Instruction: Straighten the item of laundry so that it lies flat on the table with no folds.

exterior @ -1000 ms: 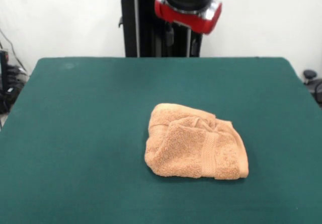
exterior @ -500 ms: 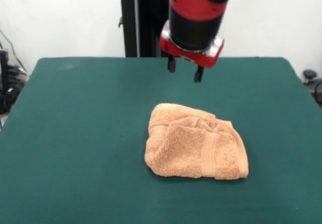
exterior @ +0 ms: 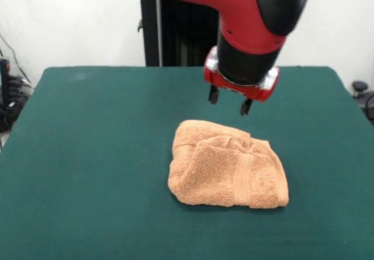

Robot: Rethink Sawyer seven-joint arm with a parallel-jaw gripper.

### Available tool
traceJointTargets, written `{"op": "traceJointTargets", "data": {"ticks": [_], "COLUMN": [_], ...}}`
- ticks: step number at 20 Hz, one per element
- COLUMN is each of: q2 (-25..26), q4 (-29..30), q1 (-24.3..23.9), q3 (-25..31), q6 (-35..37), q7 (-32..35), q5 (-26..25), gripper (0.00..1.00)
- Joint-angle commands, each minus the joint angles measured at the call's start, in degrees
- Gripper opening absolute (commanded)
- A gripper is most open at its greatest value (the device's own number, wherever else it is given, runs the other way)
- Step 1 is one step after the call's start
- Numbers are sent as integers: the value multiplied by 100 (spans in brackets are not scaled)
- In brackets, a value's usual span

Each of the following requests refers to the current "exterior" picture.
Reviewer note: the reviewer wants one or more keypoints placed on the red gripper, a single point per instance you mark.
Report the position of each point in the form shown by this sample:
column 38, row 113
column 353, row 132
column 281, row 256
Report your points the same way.
column 231, row 86

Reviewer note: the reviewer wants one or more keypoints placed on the orange terry towel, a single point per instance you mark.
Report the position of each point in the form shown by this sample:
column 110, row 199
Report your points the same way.
column 216, row 172

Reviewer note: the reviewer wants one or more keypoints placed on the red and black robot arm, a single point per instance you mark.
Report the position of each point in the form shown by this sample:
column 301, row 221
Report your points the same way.
column 248, row 14

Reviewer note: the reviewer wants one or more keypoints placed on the dark green table cloth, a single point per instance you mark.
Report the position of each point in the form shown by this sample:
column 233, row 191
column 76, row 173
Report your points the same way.
column 87, row 169

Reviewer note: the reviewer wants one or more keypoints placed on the black electronics box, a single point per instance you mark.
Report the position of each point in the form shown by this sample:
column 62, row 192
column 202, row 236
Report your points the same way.
column 4, row 96

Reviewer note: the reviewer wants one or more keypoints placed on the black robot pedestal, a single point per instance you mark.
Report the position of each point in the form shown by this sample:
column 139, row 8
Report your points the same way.
column 181, row 38

